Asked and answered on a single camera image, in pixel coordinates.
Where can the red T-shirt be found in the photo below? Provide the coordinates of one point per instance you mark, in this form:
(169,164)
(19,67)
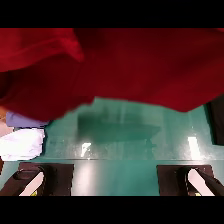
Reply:
(133,63)

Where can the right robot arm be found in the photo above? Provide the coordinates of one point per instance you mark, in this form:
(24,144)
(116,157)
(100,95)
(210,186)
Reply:
(196,181)

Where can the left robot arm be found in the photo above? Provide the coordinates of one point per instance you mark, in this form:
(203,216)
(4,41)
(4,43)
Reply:
(28,181)

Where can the lavender garment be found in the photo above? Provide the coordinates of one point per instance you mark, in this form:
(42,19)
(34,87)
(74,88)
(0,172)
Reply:
(23,120)

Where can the white garment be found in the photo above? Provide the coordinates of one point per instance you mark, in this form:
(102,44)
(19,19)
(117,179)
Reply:
(20,144)

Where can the black garment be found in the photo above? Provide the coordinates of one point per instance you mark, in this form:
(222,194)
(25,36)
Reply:
(216,120)

